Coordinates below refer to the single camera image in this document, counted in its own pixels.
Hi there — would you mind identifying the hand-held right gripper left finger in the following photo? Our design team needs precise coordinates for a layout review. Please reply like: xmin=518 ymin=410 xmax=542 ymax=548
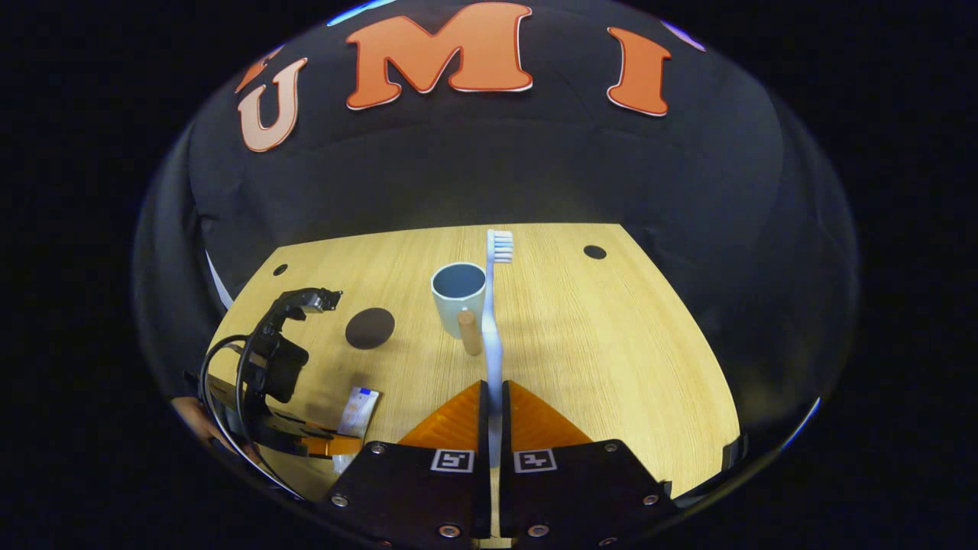
xmin=317 ymin=380 xmax=491 ymax=549

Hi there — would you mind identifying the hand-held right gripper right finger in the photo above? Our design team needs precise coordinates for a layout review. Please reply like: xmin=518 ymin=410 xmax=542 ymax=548
xmin=498 ymin=380 xmax=677 ymax=549

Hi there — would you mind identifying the white toothpaste tube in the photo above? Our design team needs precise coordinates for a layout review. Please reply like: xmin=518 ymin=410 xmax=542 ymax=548
xmin=332 ymin=387 xmax=381 ymax=474

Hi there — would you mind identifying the dark round coaster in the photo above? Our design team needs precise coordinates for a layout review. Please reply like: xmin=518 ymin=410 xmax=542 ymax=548
xmin=345 ymin=307 xmax=397 ymax=351

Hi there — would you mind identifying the white toothbrush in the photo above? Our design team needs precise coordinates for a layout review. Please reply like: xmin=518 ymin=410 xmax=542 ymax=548
xmin=480 ymin=229 xmax=514 ymax=468

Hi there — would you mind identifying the blue cup with wooden handle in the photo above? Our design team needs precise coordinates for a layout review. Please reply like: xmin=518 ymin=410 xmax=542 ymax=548
xmin=431 ymin=262 xmax=487 ymax=356

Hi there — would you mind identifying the plain dark curtain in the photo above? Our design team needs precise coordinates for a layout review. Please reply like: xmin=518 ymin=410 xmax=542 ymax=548
xmin=134 ymin=122 xmax=230 ymax=398

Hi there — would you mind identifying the black backdrop cloth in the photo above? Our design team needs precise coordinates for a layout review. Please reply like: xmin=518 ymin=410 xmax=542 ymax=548
xmin=187 ymin=0 xmax=857 ymax=429

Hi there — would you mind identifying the black cable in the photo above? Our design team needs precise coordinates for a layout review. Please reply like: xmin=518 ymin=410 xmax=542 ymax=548
xmin=199 ymin=335 xmax=306 ymax=499

